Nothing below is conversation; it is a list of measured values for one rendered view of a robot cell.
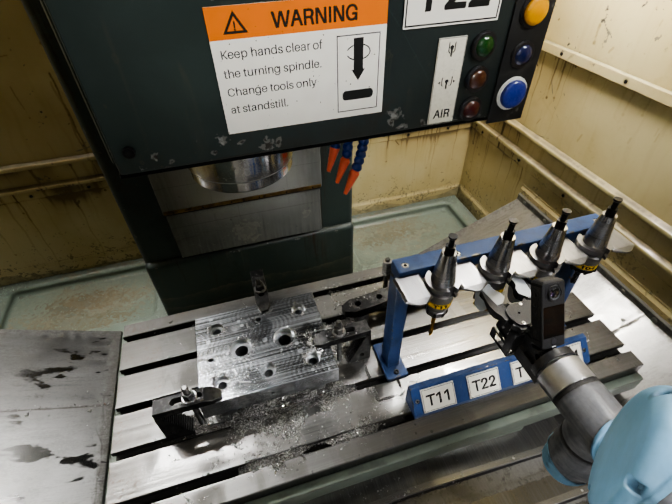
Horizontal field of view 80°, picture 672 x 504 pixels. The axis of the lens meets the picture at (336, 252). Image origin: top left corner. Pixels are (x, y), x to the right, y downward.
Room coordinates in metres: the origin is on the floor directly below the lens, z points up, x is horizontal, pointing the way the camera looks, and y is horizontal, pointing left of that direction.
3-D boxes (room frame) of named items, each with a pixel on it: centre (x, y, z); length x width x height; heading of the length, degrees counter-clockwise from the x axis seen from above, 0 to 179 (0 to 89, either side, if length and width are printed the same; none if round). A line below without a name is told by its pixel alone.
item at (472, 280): (0.51, -0.24, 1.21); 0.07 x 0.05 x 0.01; 16
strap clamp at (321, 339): (0.54, -0.01, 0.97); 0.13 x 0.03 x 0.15; 106
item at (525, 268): (0.54, -0.35, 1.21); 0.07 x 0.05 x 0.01; 16
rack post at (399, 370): (0.53, -0.12, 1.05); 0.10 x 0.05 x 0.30; 16
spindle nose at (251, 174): (0.56, 0.14, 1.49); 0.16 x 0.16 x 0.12
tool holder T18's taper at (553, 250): (0.56, -0.40, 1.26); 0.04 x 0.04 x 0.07
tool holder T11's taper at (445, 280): (0.50, -0.19, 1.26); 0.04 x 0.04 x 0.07
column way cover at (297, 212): (0.99, 0.26, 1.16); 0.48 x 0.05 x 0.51; 106
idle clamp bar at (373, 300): (0.69, -0.14, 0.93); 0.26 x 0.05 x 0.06; 111
